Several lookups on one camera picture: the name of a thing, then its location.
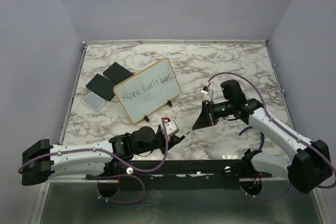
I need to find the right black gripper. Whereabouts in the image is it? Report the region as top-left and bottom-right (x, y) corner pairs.
(192, 100), (234, 130)

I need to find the yellow framed whiteboard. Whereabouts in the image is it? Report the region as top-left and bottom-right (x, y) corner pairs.
(113, 58), (182, 124)

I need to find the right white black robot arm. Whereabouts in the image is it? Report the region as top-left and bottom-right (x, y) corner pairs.
(192, 79), (333, 194)

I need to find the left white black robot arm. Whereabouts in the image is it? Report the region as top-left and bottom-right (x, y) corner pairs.
(18, 122), (184, 186)

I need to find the grey white eraser block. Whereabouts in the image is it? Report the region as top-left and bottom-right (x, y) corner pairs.
(82, 92), (105, 111)

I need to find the black rectangular pad lower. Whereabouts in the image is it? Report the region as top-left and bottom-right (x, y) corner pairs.
(86, 74), (117, 101)

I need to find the black rectangular pad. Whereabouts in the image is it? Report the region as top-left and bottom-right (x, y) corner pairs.
(103, 62), (134, 84)
(86, 74), (117, 101)

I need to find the black rectangular pad upper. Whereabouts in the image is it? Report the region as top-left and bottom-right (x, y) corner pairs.
(103, 62), (134, 84)

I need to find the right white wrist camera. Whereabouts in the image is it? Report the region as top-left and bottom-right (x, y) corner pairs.
(200, 83), (214, 102)

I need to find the black mounting rail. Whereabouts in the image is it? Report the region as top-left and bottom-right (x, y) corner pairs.
(86, 159), (258, 191)

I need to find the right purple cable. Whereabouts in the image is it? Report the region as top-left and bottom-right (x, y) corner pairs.
(207, 71), (336, 200)

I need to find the purple cable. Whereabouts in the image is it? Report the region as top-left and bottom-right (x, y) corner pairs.
(17, 116), (171, 204)
(207, 71), (336, 200)

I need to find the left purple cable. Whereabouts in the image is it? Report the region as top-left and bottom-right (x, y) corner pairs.
(17, 116), (171, 204)

